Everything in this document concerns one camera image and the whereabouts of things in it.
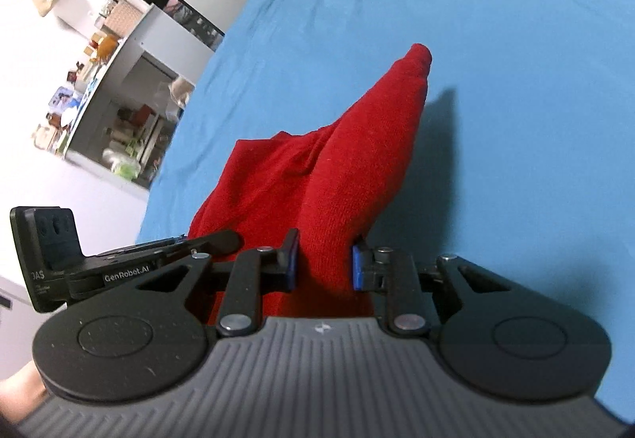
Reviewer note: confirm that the red knit sweater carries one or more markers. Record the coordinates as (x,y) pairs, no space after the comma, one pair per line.
(337,180)

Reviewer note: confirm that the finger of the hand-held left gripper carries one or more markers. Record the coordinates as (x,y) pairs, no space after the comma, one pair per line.
(218,242)

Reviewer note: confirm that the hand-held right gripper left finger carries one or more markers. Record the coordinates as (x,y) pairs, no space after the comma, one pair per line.
(292,267)

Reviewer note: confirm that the white cluttered shelf unit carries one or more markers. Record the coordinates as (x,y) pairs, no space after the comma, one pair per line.
(129,56)

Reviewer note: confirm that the wicker basket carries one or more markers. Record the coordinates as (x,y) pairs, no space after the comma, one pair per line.
(123,18)

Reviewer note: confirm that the blue bed sheet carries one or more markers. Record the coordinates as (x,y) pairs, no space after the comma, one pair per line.
(496,70)

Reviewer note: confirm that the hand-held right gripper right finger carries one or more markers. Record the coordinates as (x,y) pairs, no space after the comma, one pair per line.
(356,269)

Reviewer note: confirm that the orange desk item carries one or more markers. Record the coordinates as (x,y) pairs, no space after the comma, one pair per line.
(108,50)

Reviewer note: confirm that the clear storage drawers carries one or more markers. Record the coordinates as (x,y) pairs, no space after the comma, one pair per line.
(136,145)

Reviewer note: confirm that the person's left forearm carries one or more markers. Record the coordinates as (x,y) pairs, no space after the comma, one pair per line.
(20,393)

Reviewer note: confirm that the white bag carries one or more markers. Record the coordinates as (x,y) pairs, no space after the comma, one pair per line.
(181,90)

